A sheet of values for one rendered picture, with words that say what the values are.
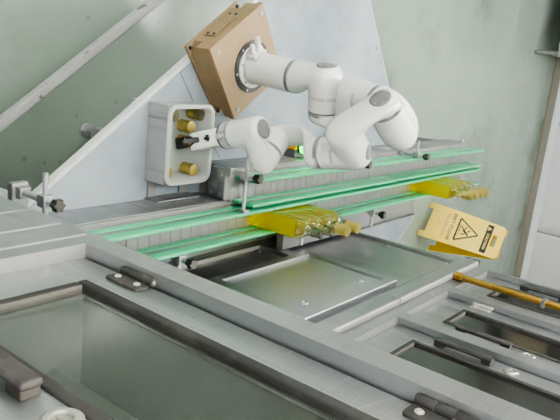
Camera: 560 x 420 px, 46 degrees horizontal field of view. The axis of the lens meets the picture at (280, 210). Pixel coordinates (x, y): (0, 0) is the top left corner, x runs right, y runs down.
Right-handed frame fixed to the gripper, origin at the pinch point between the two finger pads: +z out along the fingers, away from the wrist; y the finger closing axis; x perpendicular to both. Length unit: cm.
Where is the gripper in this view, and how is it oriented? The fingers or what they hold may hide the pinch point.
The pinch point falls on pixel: (187, 142)
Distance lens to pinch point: 189.3
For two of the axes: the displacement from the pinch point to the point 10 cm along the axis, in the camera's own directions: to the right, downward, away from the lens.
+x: -1.4, -9.9, -0.9
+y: 6.2, -1.6, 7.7
